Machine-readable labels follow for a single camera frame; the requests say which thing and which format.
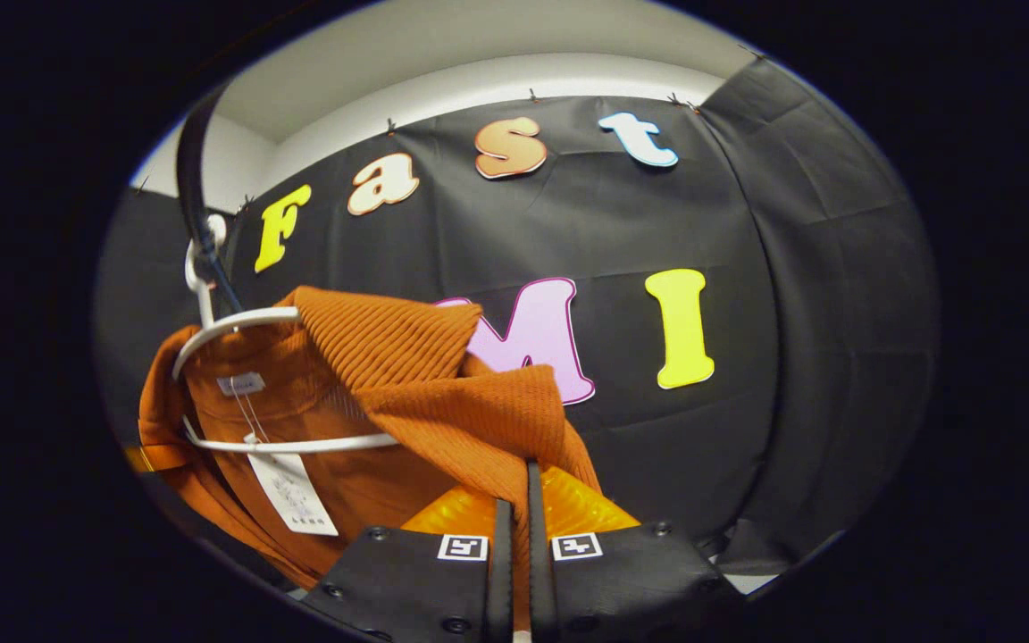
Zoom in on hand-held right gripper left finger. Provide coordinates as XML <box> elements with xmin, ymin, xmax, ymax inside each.
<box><xmin>300</xmin><ymin>487</ymin><xmax>515</xmax><ymax>643</ymax></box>

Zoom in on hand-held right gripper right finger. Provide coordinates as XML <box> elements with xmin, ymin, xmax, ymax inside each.
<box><xmin>525</xmin><ymin>460</ymin><xmax>748</xmax><ymax>643</ymax></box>

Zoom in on white plastic clothes hanger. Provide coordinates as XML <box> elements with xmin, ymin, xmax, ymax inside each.
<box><xmin>171</xmin><ymin>214</ymin><xmax>401</xmax><ymax>455</ymax></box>

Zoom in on rust orange corduroy jacket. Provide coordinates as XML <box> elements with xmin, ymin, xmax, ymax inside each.
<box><xmin>135</xmin><ymin>286</ymin><xmax>605</xmax><ymax>592</ymax></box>

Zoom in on black backdrop cloth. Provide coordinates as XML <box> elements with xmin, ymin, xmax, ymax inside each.
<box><xmin>95</xmin><ymin>58</ymin><xmax>940</xmax><ymax>577</ymax></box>

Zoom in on black clothes rail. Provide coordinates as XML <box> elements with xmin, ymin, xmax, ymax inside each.
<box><xmin>175</xmin><ymin>85</ymin><xmax>245</xmax><ymax>315</ymax></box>

